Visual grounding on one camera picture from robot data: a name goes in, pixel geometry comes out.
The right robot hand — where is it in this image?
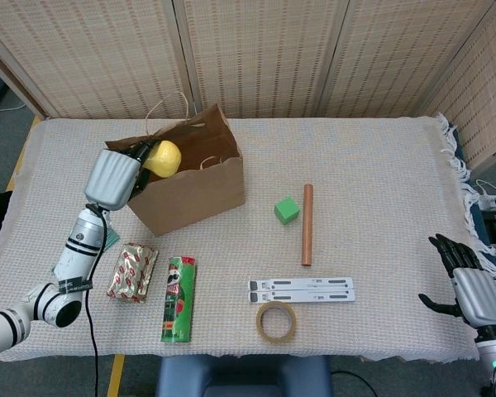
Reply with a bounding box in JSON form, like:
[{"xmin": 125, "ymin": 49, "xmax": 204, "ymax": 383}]
[{"xmin": 417, "ymin": 233, "xmax": 496, "ymax": 328}]

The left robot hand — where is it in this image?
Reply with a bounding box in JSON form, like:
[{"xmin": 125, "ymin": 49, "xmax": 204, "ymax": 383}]
[{"xmin": 83, "ymin": 140, "xmax": 162, "ymax": 211}]

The yellow lemon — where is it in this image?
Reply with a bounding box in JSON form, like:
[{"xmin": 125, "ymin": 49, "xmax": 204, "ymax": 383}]
[{"xmin": 142, "ymin": 140, "xmax": 183, "ymax": 179}]

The brown paper bag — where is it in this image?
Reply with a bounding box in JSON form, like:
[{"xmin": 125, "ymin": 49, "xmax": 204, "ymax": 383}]
[{"xmin": 105, "ymin": 90, "xmax": 246, "ymax": 237}]

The gold foil snack pack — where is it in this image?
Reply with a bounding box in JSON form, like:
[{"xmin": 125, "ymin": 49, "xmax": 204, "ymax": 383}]
[{"xmin": 105, "ymin": 242, "xmax": 160, "ymax": 305}]

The green Pringles can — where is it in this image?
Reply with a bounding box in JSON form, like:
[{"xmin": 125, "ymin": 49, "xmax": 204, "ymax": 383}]
[{"xmin": 160, "ymin": 255, "xmax": 198, "ymax": 343}]

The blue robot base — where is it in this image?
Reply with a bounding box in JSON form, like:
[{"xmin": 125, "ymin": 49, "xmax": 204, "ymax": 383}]
[{"xmin": 155, "ymin": 354, "xmax": 334, "ymax": 397}]

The white folding laptop stand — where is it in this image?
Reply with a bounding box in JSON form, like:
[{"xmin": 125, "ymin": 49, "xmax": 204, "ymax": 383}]
[{"xmin": 247, "ymin": 276, "xmax": 356, "ymax": 304}]

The beige woven tablecloth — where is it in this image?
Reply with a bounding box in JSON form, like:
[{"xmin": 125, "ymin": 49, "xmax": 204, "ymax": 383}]
[{"xmin": 0, "ymin": 113, "xmax": 496, "ymax": 365}]

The green cube block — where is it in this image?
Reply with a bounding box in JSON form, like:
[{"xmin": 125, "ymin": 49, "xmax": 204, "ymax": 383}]
[{"xmin": 273, "ymin": 196, "xmax": 302, "ymax": 226}]

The brown wooden rod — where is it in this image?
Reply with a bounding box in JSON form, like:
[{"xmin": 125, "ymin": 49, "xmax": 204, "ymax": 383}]
[{"xmin": 300, "ymin": 184, "xmax": 315, "ymax": 267}]

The woven bamboo folding screen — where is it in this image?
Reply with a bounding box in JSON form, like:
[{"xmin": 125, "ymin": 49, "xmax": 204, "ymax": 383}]
[{"xmin": 0, "ymin": 0, "xmax": 496, "ymax": 170}]

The yellowish packing tape roll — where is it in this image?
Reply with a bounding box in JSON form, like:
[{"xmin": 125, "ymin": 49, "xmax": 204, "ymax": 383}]
[{"xmin": 255, "ymin": 300, "xmax": 298, "ymax": 343}]

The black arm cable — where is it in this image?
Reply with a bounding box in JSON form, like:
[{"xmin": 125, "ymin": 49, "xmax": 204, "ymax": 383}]
[{"xmin": 85, "ymin": 202, "xmax": 111, "ymax": 397}]

